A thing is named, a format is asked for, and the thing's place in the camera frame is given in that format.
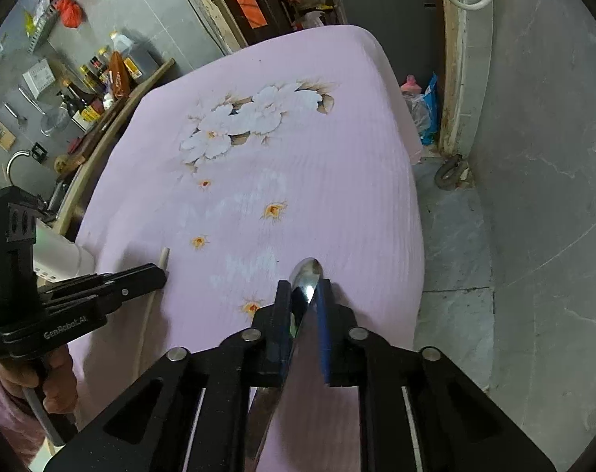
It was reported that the wooden chopstick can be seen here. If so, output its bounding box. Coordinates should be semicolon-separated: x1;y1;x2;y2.
132;247;171;380

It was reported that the person's left hand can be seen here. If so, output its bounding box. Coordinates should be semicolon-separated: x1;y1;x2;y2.
0;345;78;415

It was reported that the white plastic utensil holder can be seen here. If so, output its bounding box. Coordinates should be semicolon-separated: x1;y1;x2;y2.
33;219;96;282

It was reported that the wooden cutting board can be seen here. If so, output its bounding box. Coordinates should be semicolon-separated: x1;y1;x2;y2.
57;99;127;182

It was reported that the chrome faucet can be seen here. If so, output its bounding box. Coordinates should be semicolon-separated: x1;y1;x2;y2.
5;149;37;184

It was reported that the yellow label dark bottle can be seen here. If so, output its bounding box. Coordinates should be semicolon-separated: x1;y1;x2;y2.
61;78;104;122

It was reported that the brown sauce bottle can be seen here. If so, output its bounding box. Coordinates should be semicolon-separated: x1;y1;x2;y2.
109;51;131;99

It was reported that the large dark soy sauce jug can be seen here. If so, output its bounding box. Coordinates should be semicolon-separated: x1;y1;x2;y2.
110;30;158;84

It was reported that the pink floral tablecloth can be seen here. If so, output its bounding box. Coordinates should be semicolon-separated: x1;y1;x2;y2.
70;26;424;426

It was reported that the red plastic bag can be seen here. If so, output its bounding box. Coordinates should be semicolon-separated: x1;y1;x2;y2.
55;0;84;29

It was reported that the blue plastic bag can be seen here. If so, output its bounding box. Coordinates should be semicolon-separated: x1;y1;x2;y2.
418;72;439;145

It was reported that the dark grey cabinet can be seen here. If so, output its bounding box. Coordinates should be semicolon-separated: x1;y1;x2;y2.
340;0;439;87

